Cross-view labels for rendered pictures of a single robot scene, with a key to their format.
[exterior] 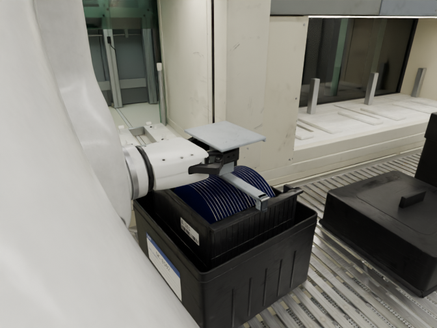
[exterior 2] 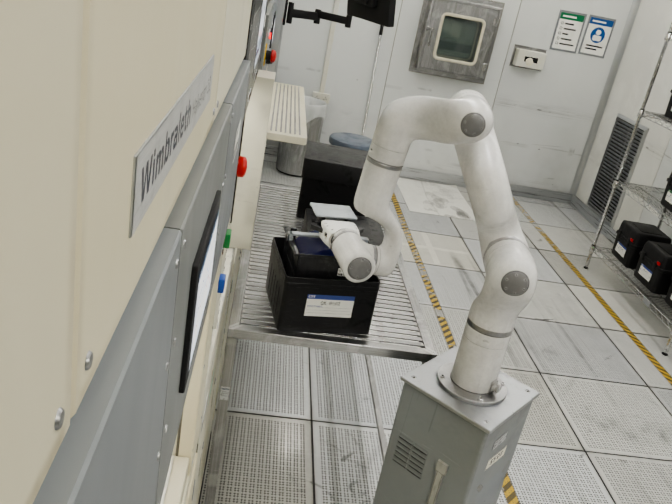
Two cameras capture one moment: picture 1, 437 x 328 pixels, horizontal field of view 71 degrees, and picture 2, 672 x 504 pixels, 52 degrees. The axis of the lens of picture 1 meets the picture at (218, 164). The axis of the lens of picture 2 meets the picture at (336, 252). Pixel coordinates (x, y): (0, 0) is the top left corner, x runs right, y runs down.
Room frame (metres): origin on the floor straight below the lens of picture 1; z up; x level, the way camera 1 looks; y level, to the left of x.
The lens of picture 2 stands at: (-0.10, 1.73, 1.74)
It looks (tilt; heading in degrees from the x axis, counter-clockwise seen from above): 23 degrees down; 289
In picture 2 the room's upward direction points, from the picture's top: 11 degrees clockwise
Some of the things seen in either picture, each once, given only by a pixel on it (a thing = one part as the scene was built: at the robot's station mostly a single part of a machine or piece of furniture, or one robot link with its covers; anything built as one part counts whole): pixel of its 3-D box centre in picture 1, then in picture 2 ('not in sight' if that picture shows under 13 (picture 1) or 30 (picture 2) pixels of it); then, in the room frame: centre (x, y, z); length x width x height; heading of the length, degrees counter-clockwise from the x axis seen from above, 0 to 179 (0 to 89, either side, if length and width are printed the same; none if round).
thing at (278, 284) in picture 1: (221, 238); (319, 284); (0.52, -0.01, 0.85); 0.28 x 0.28 x 0.17; 36
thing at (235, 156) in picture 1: (227, 157); not in sight; (0.47, -0.02, 1.06); 0.07 x 0.03 x 0.03; 126
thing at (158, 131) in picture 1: (142, 137); not in sight; (1.02, 0.27, 0.89); 0.22 x 0.21 x 0.04; 26
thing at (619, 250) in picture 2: not in sight; (640, 245); (-0.58, -3.21, 0.31); 0.30 x 0.28 x 0.26; 114
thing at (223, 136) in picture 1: (221, 207); (324, 260); (0.52, -0.01, 0.93); 0.24 x 0.20 x 0.32; 36
